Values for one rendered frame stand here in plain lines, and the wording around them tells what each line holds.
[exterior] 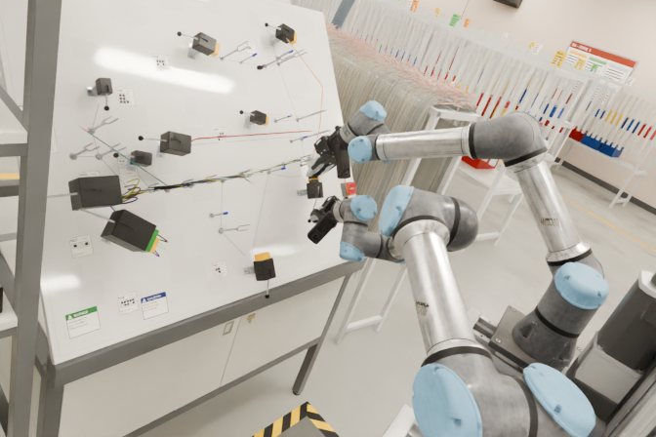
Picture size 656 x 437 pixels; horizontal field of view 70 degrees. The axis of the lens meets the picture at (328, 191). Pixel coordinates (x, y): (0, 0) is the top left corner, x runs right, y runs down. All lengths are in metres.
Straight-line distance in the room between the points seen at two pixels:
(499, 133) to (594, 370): 0.55
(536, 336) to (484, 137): 0.51
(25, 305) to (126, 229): 0.25
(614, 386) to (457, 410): 0.43
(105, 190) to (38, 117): 0.33
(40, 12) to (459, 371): 0.81
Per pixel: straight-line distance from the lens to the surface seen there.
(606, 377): 1.08
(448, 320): 0.83
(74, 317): 1.30
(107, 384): 1.50
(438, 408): 0.76
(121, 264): 1.33
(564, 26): 10.39
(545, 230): 1.39
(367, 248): 1.38
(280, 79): 1.77
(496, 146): 1.23
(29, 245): 1.02
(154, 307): 1.37
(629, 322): 1.03
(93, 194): 1.16
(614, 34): 10.01
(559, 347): 1.33
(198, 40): 1.49
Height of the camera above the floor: 1.83
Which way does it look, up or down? 24 degrees down
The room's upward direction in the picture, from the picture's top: 20 degrees clockwise
